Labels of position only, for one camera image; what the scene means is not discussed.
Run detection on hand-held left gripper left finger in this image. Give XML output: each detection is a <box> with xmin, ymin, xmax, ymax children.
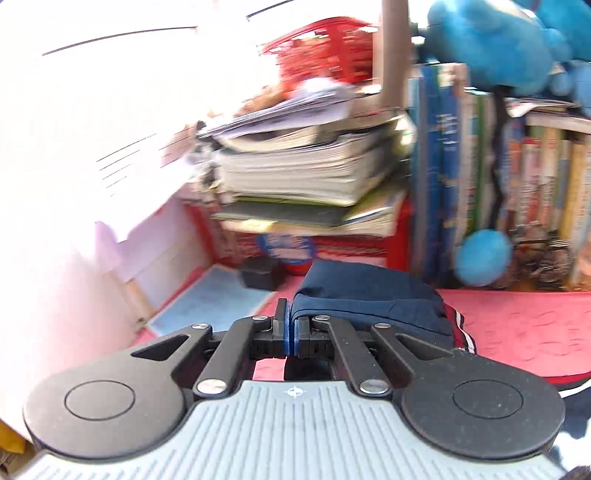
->
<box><xmin>131</xmin><ymin>299</ymin><xmax>291</xmax><ymax>400</ymax></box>

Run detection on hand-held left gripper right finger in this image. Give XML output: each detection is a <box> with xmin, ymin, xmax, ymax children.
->
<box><xmin>294</xmin><ymin>314</ymin><xmax>455</xmax><ymax>398</ymax></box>

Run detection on navy and white jacket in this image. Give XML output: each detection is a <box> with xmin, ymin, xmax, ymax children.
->
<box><xmin>291</xmin><ymin>259</ymin><xmax>591</xmax><ymax>464</ymax></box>

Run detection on small black box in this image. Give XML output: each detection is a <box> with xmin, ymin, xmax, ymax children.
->
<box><xmin>239</xmin><ymin>256</ymin><xmax>286</xmax><ymax>291</ymax></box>

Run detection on light blue booklet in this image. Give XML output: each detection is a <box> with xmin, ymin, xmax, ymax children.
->
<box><xmin>148</xmin><ymin>265</ymin><xmax>274</xmax><ymax>336</ymax></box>

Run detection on red plastic crate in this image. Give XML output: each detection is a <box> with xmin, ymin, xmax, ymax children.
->
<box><xmin>185</xmin><ymin>194</ymin><xmax>413</xmax><ymax>278</ymax></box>

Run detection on stack of papers and booklets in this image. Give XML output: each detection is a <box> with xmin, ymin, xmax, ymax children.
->
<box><xmin>159</xmin><ymin>76</ymin><xmax>416</xmax><ymax>238</ymax></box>

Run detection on white paper sheets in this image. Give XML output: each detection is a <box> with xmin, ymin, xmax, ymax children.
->
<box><xmin>95</xmin><ymin>194</ymin><xmax>208</xmax><ymax>283</ymax></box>

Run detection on blue plush ball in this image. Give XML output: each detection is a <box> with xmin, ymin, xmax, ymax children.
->
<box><xmin>454</xmin><ymin>229</ymin><xmax>514</xmax><ymax>285</ymax></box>

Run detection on pink bunny print blanket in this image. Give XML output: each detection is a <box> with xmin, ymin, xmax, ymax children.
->
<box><xmin>134</xmin><ymin>263</ymin><xmax>591</xmax><ymax>384</ymax></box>

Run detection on row of books under plush toys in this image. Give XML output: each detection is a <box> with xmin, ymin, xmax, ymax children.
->
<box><xmin>409</xmin><ymin>62</ymin><xmax>591</xmax><ymax>292</ymax></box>

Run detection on red plastic basket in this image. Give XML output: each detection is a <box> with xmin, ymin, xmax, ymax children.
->
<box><xmin>261</xmin><ymin>16</ymin><xmax>384</xmax><ymax>88</ymax></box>

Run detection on grey leaning board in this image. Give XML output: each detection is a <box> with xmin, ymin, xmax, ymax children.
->
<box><xmin>376</xmin><ymin>0</ymin><xmax>413</xmax><ymax>110</ymax></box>

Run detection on large blue plush toy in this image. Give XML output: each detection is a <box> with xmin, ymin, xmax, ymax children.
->
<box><xmin>427</xmin><ymin>0</ymin><xmax>560</xmax><ymax>99</ymax></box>

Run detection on blue round-headed plush toy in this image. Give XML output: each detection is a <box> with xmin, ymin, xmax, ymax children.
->
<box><xmin>517</xmin><ymin>0</ymin><xmax>591</xmax><ymax>118</ymax></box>

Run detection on black strap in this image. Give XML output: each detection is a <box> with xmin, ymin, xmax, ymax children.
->
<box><xmin>489</xmin><ymin>92</ymin><xmax>509</xmax><ymax>232</ymax></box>

